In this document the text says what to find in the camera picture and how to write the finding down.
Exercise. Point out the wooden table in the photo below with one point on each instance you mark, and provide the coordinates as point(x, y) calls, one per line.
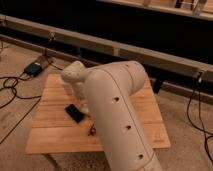
point(53, 131)

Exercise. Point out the red brown small tool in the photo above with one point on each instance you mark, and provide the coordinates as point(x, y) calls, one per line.
point(92, 131)

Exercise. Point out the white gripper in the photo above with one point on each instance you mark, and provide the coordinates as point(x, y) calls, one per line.
point(81, 100)

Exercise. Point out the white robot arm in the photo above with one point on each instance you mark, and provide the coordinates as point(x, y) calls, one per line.
point(107, 89)

